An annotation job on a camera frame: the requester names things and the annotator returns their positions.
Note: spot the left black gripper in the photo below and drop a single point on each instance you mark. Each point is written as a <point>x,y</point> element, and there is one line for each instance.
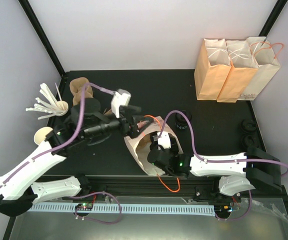
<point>132,130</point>

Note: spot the printed Cream Bear paper bag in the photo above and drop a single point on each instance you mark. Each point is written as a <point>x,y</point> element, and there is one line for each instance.
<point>139,147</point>

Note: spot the single black paper cup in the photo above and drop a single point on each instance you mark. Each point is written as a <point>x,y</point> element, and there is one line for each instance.
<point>181,125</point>

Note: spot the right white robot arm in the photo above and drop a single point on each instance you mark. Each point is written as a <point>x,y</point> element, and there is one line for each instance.
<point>254,169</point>

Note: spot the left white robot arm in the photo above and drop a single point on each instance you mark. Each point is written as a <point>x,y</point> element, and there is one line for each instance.
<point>20,188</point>

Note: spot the black coffee lid back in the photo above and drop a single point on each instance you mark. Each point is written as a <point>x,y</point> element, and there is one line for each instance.
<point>249,125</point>

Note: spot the back-left pulp cup carrier stack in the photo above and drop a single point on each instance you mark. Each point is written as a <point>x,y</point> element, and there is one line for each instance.
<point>76,86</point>

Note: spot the stack of white paper cups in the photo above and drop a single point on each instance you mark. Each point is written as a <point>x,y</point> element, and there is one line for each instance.
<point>41,134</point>

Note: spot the left orange paper bag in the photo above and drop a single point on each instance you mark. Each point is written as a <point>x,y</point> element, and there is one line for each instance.
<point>212,68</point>

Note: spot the orange paper bag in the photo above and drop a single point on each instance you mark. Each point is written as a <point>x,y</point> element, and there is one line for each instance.
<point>212,68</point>
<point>243,69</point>

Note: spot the middle orange paper bag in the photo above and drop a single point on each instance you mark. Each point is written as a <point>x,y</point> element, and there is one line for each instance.
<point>243,69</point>

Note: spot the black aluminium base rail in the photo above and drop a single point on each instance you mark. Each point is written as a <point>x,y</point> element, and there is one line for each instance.
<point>200,189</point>

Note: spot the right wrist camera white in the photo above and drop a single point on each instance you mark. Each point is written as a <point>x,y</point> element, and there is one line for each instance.
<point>165,141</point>

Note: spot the light blue cable duct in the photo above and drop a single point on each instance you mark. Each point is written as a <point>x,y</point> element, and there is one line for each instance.
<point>113,208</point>

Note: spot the white bag orange handles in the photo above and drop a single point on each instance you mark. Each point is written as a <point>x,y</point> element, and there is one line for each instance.
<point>266,56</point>

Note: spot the left black frame post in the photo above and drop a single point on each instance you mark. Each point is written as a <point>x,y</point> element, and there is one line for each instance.
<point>33,19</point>

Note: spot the black frame post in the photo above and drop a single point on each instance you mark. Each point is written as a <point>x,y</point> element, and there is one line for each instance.
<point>33,19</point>
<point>273,16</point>

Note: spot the right black frame post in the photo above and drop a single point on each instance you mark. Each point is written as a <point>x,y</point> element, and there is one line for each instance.
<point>273,16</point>

